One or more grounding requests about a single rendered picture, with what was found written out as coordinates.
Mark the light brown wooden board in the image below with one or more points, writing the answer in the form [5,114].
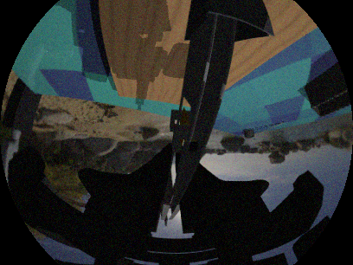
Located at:
[147,54]

